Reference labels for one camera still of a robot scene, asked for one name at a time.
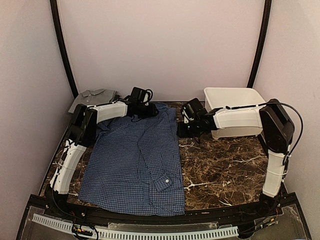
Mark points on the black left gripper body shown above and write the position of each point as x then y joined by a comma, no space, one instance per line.
143,112

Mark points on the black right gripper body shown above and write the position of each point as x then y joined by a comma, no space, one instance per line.
192,130

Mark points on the blue checked long sleeve shirt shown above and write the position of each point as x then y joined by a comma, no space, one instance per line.
135,166

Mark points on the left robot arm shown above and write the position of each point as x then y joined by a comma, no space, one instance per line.
81,134

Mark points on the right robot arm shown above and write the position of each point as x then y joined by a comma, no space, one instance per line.
234,155

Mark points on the white plastic basket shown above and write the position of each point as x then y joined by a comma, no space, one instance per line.
232,98

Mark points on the grey folded shirt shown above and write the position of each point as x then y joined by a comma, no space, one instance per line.
93,98

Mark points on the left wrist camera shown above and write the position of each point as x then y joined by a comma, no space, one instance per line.
141,96

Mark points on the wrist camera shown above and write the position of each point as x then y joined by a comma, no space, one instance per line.
193,110
141,96

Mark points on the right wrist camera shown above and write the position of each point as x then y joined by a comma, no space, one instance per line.
193,110

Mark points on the white slotted cable duct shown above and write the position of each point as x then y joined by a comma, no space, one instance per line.
121,231

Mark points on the right black frame post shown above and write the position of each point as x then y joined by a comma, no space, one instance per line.
260,43

